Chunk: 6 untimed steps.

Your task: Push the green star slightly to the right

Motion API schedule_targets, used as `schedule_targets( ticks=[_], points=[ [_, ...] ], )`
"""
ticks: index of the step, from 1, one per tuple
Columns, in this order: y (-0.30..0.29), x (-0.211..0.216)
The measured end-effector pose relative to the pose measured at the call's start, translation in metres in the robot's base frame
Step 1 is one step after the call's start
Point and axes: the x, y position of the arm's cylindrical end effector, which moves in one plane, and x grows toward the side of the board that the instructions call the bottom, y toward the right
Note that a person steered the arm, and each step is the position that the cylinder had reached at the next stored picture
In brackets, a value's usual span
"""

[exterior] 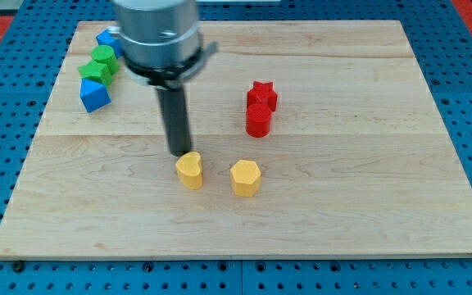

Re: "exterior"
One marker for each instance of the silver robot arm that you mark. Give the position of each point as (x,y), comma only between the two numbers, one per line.
(163,47)

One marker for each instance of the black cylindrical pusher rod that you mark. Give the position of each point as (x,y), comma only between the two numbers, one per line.
(174,113)

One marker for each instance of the black clamp ring mount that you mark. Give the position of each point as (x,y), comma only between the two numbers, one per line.
(172,77)

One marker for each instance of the blue triangle block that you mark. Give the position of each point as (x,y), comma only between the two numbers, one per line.
(93,95)

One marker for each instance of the green cylinder block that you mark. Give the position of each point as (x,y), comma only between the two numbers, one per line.
(105,54)

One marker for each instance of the yellow hexagon block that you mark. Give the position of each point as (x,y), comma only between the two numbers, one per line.
(245,177)

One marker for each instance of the yellow heart block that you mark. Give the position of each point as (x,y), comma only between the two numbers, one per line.
(189,170)

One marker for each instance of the red cylinder block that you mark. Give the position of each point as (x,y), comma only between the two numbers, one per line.
(258,118)

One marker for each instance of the wooden board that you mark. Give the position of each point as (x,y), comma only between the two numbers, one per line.
(358,163)

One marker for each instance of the green star block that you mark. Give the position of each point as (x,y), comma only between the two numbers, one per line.
(96,72)

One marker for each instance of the blue cube block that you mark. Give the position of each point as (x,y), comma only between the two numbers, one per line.
(106,38)

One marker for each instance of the red star block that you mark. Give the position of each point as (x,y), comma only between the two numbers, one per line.
(263,93)

